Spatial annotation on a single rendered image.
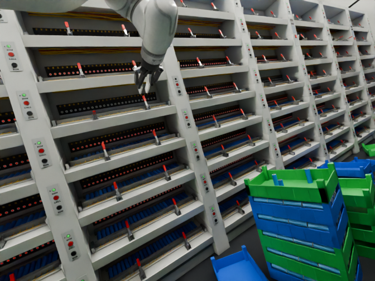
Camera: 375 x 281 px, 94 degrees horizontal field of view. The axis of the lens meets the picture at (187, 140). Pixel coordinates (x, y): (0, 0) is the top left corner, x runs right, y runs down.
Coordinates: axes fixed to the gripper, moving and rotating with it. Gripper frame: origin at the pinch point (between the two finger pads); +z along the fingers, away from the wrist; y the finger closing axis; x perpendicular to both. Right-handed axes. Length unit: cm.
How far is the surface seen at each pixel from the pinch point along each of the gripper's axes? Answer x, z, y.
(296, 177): -66, -16, 49
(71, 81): 10.7, 5.6, -29.7
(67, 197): -37, 17, -43
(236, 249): -99, 29, 30
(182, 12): 49, -2, 41
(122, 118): -9.1, 11.0, -12.4
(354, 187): -84, -19, 82
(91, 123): -8.9, 10.6, -26.6
